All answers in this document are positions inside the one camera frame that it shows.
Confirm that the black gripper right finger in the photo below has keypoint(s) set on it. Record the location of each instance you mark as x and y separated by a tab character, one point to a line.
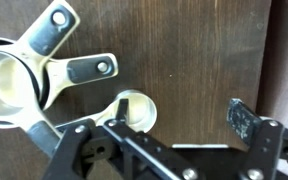
243	120

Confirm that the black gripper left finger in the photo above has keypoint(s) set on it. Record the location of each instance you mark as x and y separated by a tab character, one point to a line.
122	110

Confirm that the small steel measuring cup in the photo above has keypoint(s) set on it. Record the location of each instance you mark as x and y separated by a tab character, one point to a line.
142	112

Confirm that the medium steel measuring cup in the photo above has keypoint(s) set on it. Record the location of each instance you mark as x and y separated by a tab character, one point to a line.
38	43

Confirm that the large steel measuring cup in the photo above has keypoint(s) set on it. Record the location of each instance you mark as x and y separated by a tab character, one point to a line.
80	71

